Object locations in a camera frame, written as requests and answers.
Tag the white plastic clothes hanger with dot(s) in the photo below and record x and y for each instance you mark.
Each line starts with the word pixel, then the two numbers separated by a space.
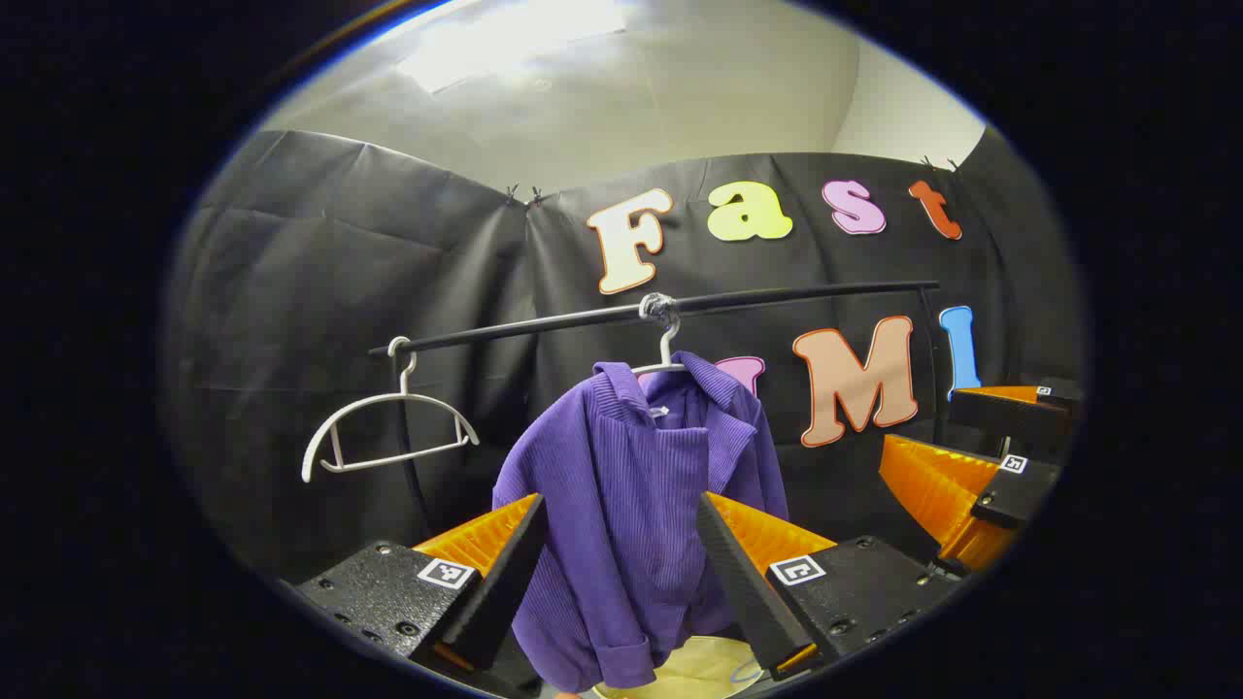
pixel 666 340
pixel 404 395

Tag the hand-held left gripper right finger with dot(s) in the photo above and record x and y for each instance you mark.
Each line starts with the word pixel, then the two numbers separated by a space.
pixel 743 592

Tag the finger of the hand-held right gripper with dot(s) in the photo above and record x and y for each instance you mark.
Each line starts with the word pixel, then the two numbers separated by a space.
pixel 1010 416
pixel 1015 490

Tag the purple ribbed shirt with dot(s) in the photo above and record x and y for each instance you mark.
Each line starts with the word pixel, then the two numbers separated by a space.
pixel 621 485

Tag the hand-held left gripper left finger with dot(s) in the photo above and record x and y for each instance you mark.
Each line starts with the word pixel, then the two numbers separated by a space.
pixel 505 592

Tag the black metal clothes rack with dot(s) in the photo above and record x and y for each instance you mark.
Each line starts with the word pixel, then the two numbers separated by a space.
pixel 563 321

